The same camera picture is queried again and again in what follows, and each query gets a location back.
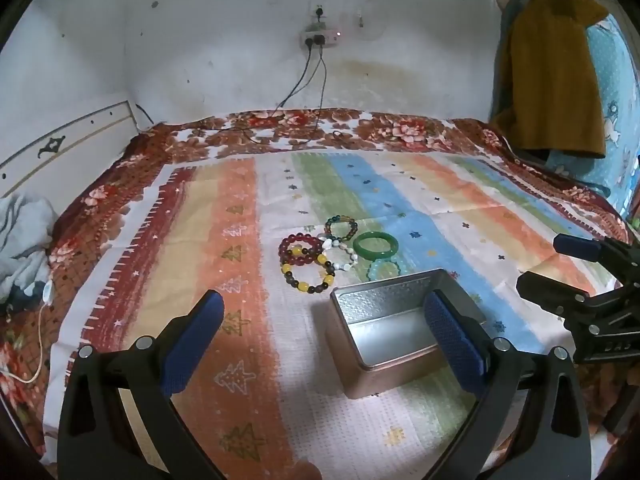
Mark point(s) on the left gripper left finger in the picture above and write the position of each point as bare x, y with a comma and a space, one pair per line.
95, 438

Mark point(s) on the white headboard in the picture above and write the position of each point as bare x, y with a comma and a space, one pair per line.
62, 163

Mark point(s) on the blue patterned blanket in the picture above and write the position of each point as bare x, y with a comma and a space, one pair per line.
616, 175

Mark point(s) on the brown floral bedspread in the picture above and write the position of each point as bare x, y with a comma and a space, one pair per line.
89, 225

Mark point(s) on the silver metal tin box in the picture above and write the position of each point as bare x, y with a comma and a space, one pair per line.
378, 334

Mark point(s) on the green jade bangle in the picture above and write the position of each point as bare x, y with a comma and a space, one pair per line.
375, 245

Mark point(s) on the grey crumpled cloth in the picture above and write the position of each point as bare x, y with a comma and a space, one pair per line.
27, 223

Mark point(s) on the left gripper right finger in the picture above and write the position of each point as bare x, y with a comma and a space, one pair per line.
529, 419

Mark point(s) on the white wall power strip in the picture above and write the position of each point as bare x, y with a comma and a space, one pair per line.
327, 38

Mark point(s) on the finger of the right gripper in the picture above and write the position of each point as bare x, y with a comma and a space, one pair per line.
618, 258
553, 296

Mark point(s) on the striped colourful cloth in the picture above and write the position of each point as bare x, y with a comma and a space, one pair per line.
267, 391

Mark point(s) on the mustard brown hanging garment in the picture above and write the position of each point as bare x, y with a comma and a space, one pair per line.
552, 93

